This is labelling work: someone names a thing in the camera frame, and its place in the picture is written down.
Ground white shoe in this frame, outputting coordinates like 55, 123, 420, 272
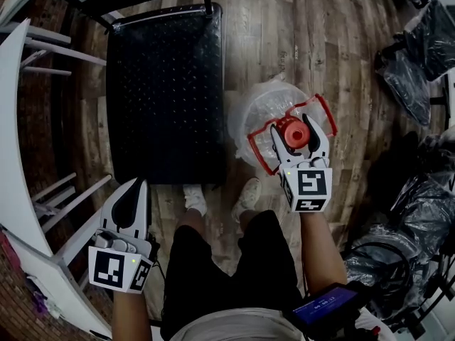
182, 183, 208, 217
231, 177, 263, 223

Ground person's right forearm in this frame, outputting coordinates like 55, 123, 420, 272
299, 210, 348, 288

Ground white left shoe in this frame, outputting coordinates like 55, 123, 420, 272
182, 183, 208, 217

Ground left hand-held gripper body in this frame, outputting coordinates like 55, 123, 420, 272
87, 225, 156, 295

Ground light grey shirt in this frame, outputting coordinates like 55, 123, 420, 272
175, 307, 309, 341

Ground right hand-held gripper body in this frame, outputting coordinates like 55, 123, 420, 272
279, 156, 333, 213

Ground wrist device with blue screen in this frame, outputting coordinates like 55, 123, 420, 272
283, 281, 371, 334

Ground white right shoe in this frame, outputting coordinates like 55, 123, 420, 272
231, 177, 263, 223

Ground black platform cart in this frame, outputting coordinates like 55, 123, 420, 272
43, 0, 228, 187

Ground white curved table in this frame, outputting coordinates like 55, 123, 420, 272
0, 17, 55, 259

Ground black shorts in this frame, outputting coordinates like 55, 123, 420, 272
160, 210, 304, 332

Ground clear water jug red cap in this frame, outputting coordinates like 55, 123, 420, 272
227, 78, 339, 177

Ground black plastic bag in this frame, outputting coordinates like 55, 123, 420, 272
343, 129, 455, 328
375, 0, 455, 128

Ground person's left forearm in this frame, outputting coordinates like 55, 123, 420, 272
111, 288, 154, 341

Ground black cable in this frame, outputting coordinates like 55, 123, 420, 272
340, 241, 414, 300

